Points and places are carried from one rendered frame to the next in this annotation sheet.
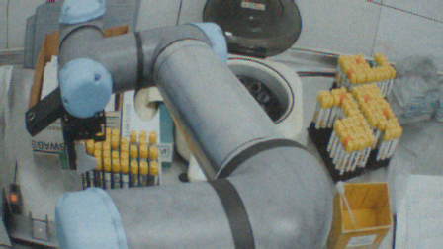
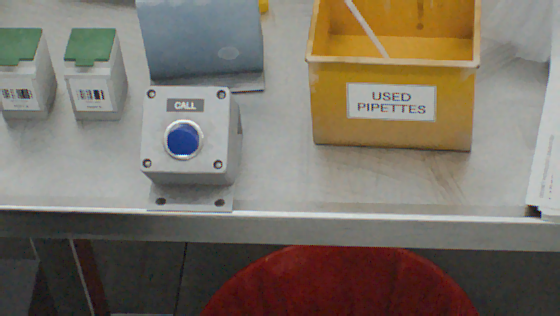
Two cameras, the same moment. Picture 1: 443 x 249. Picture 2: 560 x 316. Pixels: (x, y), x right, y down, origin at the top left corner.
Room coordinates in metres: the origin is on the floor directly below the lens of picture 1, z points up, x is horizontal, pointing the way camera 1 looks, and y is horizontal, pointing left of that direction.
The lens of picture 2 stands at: (0.07, -0.49, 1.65)
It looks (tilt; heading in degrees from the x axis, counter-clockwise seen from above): 47 degrees down; 23
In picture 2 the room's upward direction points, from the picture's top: 8 degrees counter-clockwise
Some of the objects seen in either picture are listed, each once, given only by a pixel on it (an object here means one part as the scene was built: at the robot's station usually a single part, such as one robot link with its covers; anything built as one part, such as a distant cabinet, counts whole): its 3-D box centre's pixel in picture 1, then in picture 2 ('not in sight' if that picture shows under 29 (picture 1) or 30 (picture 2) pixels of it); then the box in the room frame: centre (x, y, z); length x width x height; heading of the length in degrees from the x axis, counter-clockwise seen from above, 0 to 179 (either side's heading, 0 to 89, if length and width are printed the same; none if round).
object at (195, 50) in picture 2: not in sight; (201, 25); (0.82, -0.15, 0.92); 0.10 x 0.07 x 0.10; 108
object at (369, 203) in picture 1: (359, 219); (396, 50); (0.82, -0.32, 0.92); 0.13 x 0.13 x 0.10; 9
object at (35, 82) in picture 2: not in sight; (22, 73); (0.74, -0.01, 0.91); 0.05 x 0.04 x 0.07; 12
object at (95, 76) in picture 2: not in sight; (95, 74); (0.76, -0.07, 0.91); 0.05 x 0.04 x 0.07; 12
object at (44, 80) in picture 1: (75, 89); not in sight; (1.03, 0.33, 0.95); 0.29 x 0.25 x 0.15; 12
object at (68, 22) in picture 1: (79, 28); not in sight; (0.70, 0.22, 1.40); 0.09 x 0.08 x 0.11; 23
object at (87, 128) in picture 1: (79, 104); not in sight; (0.70, 0.22, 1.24); 0.09 x 0.08 x 0.12; 115
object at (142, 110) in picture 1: (149, 106); not in sight; (1.05, 0.15, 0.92); 0.24 x 0.12 x 0.10; 12
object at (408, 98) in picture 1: (415, 78); not in sight; (1.31, -0.52, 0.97); 0.26 x 0.17 x 0.19; 118
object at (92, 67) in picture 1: (93, 68); not in sight; (0.61, 0.17, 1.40); 0.11 x 0.11 x 0.08; 23
